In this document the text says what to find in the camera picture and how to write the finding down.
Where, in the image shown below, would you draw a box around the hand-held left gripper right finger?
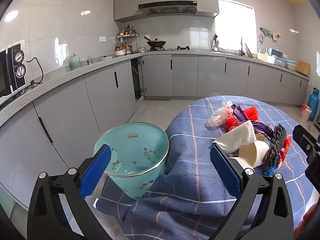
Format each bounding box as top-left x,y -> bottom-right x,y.
209,145 -> 293,240

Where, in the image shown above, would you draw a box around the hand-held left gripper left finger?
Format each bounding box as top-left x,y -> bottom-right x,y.
27,144 -> 112,240

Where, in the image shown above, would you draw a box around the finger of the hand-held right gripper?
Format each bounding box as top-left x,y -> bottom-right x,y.
292,124 -> 320,180

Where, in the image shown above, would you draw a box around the dark grey mesh scrubber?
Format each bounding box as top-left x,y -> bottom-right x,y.
265,124 -> 288,168

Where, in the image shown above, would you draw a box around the white paper cup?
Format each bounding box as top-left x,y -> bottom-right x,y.
237,140 -> 272,168

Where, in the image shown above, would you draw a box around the white paper towel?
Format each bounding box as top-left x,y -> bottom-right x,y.
212,120 -> 257,153

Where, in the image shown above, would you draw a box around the teal metal bin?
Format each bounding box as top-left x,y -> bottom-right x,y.
93,122 -> 170,200

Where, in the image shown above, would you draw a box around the blue foil wrapper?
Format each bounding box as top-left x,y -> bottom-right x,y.
265,166 -> 279,177

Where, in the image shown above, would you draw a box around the red foam net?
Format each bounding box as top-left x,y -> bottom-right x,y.
224,116 -> 240,132
244,106 -> 260,122

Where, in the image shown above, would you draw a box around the clear plastic bag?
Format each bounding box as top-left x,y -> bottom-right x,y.
206,100 -> 235,129

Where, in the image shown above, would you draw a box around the purple plastic wrapper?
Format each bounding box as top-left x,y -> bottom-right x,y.
230,104 -> 274,137

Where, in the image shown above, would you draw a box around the white plastic bucket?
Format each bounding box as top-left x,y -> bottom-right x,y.
300,104 -> 312,122

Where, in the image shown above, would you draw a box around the blue gas cylinder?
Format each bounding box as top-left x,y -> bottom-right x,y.
308,87 -> 320,122

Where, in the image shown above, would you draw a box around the blue checked tablecloth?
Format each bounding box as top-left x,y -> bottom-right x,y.
95,95 -> 315,240

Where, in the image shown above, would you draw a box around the blue storage box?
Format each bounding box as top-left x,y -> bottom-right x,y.
271,49 -> 288,67

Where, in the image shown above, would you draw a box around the white storage box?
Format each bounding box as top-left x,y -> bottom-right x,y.
257,52 -> 275,63

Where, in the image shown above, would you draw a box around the wooden cutting board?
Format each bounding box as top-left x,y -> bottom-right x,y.
244,42 -> 255,58

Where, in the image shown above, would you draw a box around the green floor mat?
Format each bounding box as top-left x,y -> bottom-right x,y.
0,186 -> 12,220

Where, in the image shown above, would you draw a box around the green ceramic teapot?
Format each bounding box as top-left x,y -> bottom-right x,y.
69,54 -> 82,70

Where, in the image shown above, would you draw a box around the knife holder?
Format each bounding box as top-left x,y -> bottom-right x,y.
211,34 -> 220,52

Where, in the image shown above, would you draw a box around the bright window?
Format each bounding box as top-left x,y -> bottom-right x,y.
215,0 -> 257,50

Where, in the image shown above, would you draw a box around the black and white microwave oven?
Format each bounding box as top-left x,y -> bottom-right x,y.
0,39 -> 27,105

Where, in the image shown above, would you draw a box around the gas stove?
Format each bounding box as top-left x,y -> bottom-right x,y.
146,45 -> 194,52

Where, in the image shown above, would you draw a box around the metal spice rack with bottles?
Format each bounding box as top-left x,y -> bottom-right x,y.
116,24 -> 138,54

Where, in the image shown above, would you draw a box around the black wok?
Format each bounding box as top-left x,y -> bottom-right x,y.
144,36 -> 167,48

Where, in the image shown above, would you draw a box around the black range hood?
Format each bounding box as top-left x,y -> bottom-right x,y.
138,1 -> 198,18

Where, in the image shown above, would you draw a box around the hanging wall cloths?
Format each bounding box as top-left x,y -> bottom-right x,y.
259,27 -> 282,42

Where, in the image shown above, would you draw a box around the black power cable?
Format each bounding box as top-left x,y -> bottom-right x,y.
26,57 -> 44,90

